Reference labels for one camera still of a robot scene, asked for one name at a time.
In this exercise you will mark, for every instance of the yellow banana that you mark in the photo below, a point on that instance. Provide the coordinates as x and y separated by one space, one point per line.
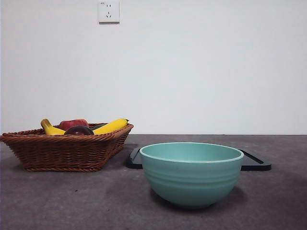
109 126

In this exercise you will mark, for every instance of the dark purple plum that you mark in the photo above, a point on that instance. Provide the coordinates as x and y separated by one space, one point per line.
79 130

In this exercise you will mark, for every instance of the dark green rectangular tray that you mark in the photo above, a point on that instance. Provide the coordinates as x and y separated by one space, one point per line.
256 165

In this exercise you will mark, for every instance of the dark green vegetable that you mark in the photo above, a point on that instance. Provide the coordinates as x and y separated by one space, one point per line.
98 125

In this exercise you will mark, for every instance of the brown wicker basket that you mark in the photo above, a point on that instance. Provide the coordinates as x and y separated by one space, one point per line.
62 153

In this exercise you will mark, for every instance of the white wall socket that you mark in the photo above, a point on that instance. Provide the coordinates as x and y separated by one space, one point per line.
109 12

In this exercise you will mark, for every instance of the teal ribbed bowl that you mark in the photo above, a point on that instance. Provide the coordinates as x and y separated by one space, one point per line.
192 179

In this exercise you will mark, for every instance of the red apple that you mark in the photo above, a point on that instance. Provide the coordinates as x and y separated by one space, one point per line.
73 123

